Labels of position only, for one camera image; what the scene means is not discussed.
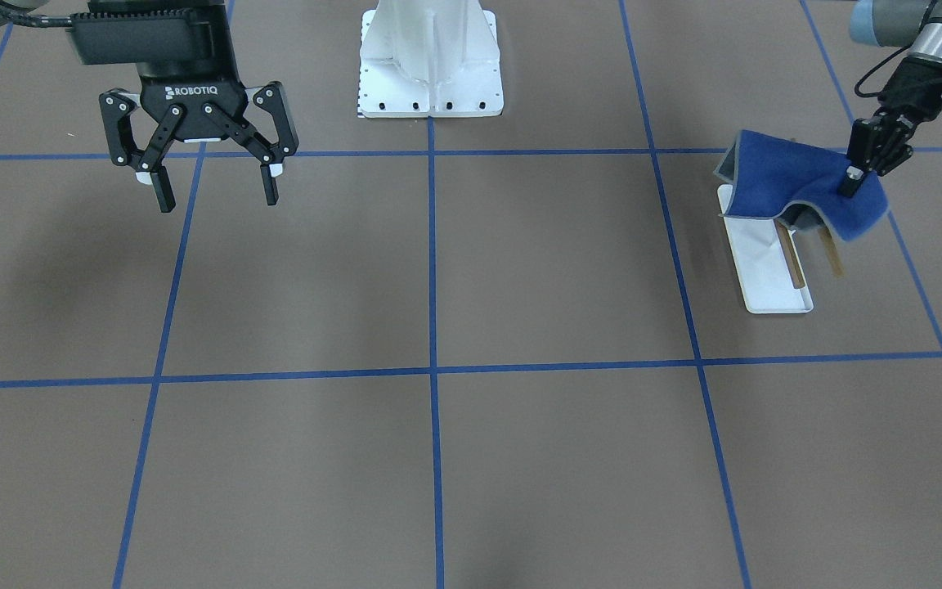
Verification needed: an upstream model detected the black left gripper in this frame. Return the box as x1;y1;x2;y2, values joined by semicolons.
837;56;942;198

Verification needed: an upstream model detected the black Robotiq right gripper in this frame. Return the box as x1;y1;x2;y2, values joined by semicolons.
98;75;299;213

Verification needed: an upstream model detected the blue microfibre towel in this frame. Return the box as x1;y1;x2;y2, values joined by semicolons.
714;129;890;241

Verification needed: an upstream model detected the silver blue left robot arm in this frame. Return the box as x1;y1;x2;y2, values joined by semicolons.
70;1;942;235

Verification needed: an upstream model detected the second robot arm grey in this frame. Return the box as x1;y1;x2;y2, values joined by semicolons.
0;1;299;213

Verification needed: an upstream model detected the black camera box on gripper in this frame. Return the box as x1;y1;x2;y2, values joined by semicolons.
66;1;238;83

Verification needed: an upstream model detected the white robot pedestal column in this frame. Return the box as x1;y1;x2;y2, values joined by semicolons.
357;1;505;119

